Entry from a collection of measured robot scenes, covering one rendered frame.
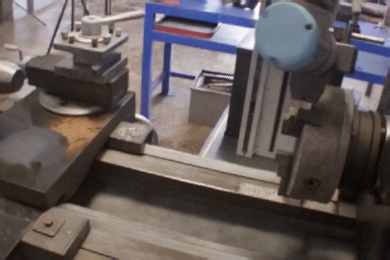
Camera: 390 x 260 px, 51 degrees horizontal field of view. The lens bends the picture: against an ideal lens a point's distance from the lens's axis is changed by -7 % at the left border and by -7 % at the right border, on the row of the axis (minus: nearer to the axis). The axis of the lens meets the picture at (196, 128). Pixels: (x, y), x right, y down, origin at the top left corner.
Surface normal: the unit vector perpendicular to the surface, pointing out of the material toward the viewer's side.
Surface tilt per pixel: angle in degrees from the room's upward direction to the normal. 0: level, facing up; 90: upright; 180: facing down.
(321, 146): 64
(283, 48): 74
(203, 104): 90
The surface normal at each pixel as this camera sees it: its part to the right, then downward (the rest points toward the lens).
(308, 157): -0.22, 0.23
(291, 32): -0.51, 0.13
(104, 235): 0.09, -0.86
